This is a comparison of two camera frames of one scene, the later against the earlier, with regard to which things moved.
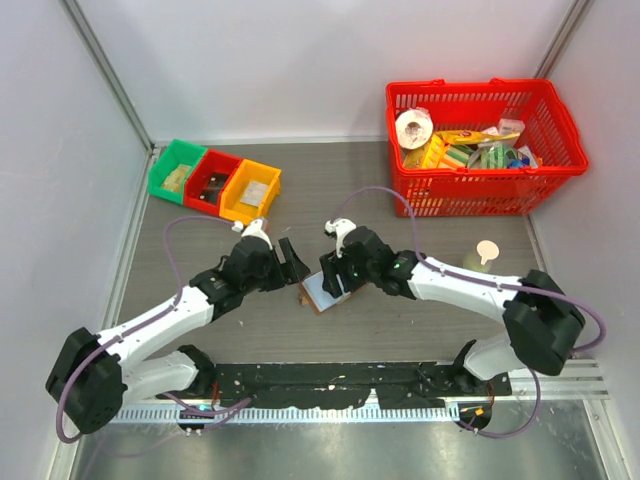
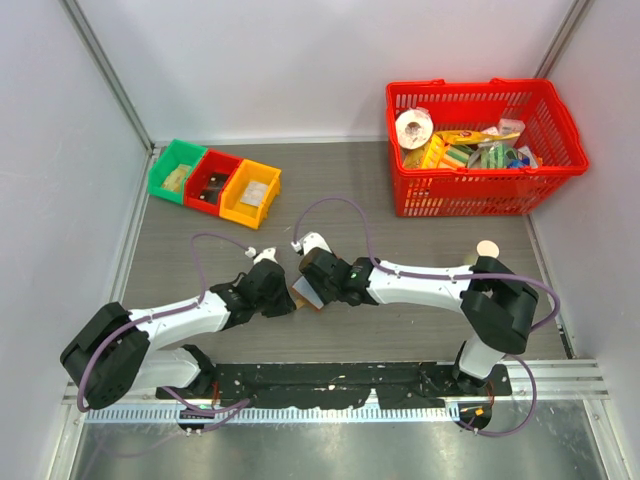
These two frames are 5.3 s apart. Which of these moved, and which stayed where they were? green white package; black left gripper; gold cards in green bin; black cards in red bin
Moved: black left gripper
Stayed: gold cards in green bin; green white package; black cards in red bin
